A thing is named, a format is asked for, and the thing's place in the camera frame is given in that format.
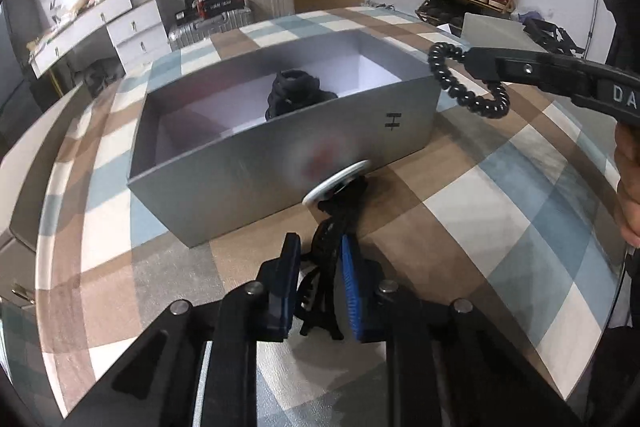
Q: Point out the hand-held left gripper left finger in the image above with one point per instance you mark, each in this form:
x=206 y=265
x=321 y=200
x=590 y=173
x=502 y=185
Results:
x=287 y=287

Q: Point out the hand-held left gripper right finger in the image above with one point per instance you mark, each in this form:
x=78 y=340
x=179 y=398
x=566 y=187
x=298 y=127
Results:
x=357 y=302

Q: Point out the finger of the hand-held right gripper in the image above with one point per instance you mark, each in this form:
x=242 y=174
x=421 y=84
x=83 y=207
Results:
x=545 y=84
x=510 y=61

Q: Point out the black toothed hair clip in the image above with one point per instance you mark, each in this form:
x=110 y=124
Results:
x=325 y=247

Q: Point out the silver cardboard box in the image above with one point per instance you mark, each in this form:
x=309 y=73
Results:
x=250 y=187

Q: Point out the silver oval hair clip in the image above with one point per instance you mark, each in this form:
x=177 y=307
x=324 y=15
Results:
x=335 y=182

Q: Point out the black hair claw clip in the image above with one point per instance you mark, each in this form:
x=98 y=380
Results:
x=295 y=94

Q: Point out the person's right hand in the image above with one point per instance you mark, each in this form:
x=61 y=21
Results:
x=631 y=187

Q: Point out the silver suitcase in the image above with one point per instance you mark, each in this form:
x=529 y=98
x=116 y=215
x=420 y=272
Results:
x=210 y=29

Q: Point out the dark plaid bedsheet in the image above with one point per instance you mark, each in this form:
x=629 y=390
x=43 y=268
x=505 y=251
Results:
x=12 y=337

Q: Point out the small black box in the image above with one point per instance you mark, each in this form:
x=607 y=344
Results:
x=183 y=16

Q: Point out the black and red box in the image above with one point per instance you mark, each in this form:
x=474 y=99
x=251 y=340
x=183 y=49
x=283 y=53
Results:
x=222 y=3

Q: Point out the white drawer unit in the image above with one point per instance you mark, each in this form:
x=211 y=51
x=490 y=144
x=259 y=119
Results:
x=140 y=29

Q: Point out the white vanity desk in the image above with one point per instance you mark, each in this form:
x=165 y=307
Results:
x=75 y=37

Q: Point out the pile of toiletries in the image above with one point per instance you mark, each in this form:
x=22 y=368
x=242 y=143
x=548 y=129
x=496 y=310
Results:
x=85 y=2

